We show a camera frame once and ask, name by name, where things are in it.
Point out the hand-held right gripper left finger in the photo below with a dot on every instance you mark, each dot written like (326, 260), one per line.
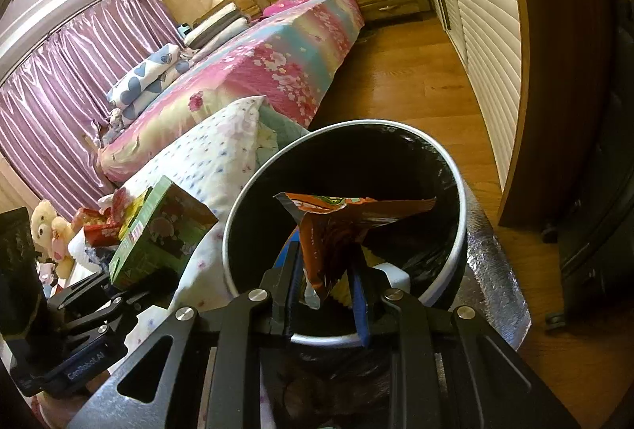
(295, 283)

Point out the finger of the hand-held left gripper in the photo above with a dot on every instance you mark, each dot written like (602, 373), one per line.
(79, 293)
(114, 310)

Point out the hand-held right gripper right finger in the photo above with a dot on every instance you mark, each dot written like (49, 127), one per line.
(360, 310)

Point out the orange snack bag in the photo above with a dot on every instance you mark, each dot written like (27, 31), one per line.
(337, 236)

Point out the green cardboard box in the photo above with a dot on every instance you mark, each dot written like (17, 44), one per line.
(163, 231)

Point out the round black white-rimmed bin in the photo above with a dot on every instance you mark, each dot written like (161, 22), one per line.
(396, 161)

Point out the white plastic piece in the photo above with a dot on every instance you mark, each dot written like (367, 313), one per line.
(392, 278)

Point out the red snack packet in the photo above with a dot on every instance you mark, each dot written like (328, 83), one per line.
(99, 226)

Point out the cream teddy bear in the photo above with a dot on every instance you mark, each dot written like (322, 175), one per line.
(47, 221)

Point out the yellow snack packet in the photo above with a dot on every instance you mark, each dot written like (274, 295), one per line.
(132, 213)

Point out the silver foil mat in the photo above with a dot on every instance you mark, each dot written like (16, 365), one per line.
(495, 270)

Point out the white floral quilt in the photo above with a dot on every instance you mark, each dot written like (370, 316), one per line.
(218, 151)

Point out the small plush toy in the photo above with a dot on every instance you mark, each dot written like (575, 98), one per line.
(115, 118)

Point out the pink curtain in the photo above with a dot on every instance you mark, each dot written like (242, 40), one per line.
(49, 87)

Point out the heart-print pillow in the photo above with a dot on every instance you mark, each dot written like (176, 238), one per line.
(143, 77)

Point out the bed with floral sheet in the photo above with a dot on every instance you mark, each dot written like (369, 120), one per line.
(257, 57)

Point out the black suitcase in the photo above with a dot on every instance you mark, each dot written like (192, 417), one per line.
(594, 211)

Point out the striped pillow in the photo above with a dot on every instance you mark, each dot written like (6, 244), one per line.
(218, 35)

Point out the small teal container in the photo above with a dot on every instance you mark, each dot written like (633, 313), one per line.
(184, 31)

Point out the striped pillows stack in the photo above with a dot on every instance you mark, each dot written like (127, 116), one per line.
(218, 15)

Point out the wooden nightstand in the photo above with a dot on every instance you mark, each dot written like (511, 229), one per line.
(391, 0)

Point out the louvered wardrobe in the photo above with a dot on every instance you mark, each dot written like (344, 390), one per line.
(485, 38)

